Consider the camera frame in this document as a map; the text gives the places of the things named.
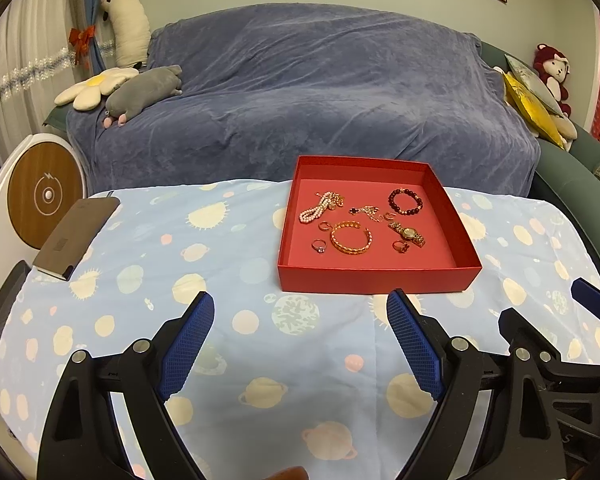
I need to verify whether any silver tinsel garland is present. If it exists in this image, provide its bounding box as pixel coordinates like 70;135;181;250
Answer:
0;47;76;111

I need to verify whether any grey plush toy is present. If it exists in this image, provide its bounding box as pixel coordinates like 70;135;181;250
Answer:
103;65;184;128

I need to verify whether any dark grey panel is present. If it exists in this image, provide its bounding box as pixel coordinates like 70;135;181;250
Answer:
0;260;31;356

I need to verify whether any flower-shaped pillow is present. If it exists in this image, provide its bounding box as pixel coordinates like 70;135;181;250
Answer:
54;66;140;111

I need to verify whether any blue covered sofa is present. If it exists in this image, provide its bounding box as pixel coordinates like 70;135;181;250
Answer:
66;2;541;196

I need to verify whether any pearl bracelet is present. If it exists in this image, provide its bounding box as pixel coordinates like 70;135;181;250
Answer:
299;191;346;224

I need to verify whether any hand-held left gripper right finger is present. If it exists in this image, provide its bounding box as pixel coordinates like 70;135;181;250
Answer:
386;289;566;480

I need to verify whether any dark red bead bracelet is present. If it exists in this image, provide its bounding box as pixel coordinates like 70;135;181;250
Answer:
387;187;424;217

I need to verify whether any white curtain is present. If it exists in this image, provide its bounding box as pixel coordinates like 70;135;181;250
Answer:
0;0;81;161

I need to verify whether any gold chain necklace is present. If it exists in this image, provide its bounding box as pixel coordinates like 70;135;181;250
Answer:
349;203;382;224

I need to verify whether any silver grey cushion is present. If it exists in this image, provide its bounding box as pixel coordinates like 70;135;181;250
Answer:
505;54;566;116

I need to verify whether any cream plush cushion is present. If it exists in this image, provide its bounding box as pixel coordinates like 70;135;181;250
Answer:
550;115;578;141

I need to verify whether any gold cushion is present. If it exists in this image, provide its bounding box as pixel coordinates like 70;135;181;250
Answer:
502;71;566;150

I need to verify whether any brown flat case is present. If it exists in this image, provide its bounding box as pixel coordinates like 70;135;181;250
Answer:
32;197;122;281

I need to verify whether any gold bangle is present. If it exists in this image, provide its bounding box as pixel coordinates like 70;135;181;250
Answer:
330;221;372;256

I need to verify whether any white cow plush bolster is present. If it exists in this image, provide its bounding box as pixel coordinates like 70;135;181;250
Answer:
99;0;153;68

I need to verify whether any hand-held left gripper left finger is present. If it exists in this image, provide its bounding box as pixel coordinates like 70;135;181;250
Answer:
36;290;216;480

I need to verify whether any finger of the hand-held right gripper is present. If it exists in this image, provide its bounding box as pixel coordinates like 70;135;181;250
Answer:
571;277;600;323
499;309;600;386

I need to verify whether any white round wooden-faced device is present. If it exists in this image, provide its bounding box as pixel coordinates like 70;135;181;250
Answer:
0;132;88;286

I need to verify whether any red monkey plush toy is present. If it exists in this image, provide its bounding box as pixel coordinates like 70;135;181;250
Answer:
532;43;573;118

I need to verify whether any red jewelry box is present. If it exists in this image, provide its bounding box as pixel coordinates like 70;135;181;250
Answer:
276;155;483;295

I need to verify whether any green sofa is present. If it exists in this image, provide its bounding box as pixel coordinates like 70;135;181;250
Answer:
480;40;600;286

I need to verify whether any red bow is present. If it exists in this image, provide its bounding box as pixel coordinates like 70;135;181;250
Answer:
69;25;97;67

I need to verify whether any gold wristwatch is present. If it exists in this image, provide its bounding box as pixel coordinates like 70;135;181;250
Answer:
388;221;427;248

